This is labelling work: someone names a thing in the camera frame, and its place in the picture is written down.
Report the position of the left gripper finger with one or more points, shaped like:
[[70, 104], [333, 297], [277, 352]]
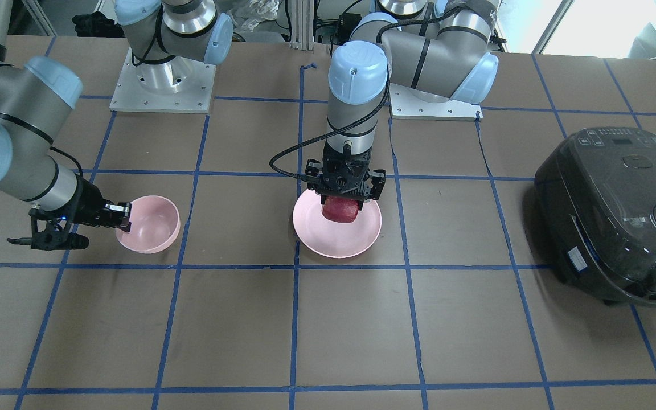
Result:
[[314, 181], [377, 180]]

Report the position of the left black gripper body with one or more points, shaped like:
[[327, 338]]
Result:
[[377, 180]]

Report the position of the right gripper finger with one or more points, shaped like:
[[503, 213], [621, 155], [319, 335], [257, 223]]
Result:
[[49, 241], [117, 215]]

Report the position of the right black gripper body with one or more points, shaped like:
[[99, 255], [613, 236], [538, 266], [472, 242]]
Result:
[[89, 207]]

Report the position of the pink bowl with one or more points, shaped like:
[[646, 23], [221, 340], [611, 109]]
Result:
[[155, 224]]

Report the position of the red apple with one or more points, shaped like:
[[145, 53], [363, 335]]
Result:
[[340, 210]]

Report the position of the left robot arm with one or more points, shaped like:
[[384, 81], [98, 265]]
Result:
[[437, 48]]

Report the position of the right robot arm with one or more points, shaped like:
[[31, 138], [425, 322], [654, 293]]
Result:
[[36, 100]]

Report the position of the pink plate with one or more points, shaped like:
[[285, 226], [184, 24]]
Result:
[[332, 239]]

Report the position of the black rice cooker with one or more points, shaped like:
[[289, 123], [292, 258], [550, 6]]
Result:
[[597, 196]]

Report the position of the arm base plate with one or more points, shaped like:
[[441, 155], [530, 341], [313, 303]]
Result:
[[181, 85], [410, 104]]

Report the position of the aluminium frame post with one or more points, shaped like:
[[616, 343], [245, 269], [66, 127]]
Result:
[[302, 19]]

